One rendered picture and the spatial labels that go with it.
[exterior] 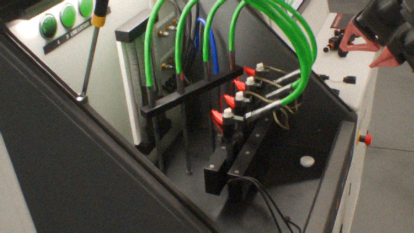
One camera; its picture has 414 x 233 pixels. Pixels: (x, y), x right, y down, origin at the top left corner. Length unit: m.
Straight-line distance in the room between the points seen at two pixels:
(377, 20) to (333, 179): 0.48
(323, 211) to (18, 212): 0.66
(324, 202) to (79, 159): 0.56
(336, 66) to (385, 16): 0.81
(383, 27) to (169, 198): 0.45
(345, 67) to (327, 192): 0.58
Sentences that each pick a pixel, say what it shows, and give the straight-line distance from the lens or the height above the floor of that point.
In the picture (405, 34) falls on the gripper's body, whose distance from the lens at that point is 1.02.
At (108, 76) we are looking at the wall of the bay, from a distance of 1.14.
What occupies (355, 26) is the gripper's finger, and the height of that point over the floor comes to 1.40.
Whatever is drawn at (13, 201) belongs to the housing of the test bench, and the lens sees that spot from 1.09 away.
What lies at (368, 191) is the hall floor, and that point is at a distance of 2.62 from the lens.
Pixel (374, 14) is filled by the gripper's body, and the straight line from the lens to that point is 0.82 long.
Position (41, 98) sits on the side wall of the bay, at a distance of 0.83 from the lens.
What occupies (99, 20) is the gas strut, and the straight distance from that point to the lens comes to 0.71.
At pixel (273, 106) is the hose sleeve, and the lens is 1.03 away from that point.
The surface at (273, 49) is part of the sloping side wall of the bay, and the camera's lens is 1.33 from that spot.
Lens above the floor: 1.70
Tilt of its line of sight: 33 degrees down
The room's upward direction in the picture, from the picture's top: 4 degrees counter-clockwise
